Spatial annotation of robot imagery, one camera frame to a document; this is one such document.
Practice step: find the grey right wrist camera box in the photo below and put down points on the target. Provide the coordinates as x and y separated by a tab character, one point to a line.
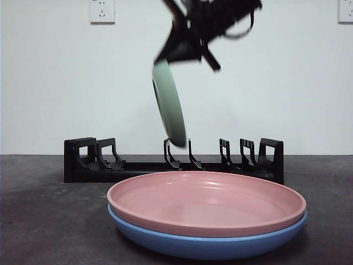
189	4

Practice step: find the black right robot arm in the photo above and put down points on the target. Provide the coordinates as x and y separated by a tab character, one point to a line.
215	16

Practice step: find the blue round plate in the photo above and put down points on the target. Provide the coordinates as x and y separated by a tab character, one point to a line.
207	248

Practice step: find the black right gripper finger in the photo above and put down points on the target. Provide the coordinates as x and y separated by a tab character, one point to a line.
172	36
187	53

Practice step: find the black plastic plate rack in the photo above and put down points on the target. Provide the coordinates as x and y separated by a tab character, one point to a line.
82	174

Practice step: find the pink round plate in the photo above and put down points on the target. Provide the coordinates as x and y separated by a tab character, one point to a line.
193	198

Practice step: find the white wall socket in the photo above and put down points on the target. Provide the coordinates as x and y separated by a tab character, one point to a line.
346	11
102	12

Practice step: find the pale green round plate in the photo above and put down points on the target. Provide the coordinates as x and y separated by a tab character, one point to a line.
169	105

